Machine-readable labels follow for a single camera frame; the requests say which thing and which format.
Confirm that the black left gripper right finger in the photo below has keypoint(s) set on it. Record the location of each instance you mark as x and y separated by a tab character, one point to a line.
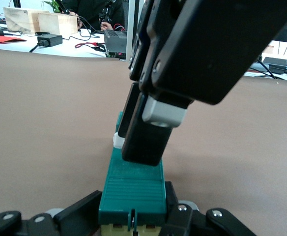
195	223

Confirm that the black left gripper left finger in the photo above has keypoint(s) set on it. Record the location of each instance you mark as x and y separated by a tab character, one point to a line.
60	221

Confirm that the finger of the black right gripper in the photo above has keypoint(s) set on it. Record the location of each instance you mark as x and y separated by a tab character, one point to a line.
146	142
128	115

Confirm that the black power supply box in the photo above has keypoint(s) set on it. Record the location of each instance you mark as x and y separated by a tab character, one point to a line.
115	43

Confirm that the red test lead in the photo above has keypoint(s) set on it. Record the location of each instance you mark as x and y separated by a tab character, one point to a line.
89	45

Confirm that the white desk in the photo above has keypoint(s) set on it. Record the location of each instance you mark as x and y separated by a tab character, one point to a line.
67	50

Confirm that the black power adapter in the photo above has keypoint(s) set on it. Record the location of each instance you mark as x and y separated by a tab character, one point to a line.
50	39

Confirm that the person in dark clothes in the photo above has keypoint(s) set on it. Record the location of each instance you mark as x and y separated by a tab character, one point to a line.
92	11

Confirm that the light brown wooden block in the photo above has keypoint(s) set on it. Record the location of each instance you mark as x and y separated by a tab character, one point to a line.
57	23

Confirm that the green plant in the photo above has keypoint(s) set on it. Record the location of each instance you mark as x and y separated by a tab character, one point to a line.
52	5

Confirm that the pale wooden block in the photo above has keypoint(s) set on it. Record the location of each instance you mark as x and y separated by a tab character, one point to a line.
20	19

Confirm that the red paper sheet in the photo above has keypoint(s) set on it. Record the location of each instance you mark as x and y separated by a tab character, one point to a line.
4	39

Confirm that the dark grey adapter box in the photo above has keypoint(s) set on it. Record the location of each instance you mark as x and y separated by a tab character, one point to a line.
275	64

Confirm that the white metal post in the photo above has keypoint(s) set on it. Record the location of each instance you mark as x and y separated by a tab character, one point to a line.
133	24

